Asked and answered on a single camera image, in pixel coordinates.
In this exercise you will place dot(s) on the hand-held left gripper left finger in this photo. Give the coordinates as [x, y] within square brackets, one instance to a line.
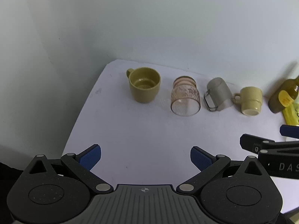
[90, 159]

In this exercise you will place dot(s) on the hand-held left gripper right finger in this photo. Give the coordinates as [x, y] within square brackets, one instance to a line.
[201, 159]

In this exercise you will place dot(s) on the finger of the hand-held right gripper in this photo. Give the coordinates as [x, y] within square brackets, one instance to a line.
[251, 141]
[290, 131]

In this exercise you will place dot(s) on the small beige cup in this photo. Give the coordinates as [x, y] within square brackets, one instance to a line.
[251, 100]

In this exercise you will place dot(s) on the clear glass cup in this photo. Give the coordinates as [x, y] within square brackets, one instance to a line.
[185, 96]

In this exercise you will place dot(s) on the large olive cup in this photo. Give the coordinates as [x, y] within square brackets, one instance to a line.
[146, 91]

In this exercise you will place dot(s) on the yellow packet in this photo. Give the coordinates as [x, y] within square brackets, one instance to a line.
[291, 114]

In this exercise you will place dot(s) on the olive oil bottle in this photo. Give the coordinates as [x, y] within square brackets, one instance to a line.
[283, 91]

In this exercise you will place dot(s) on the grey translucent mug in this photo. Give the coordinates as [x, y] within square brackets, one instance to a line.
[219, 94]

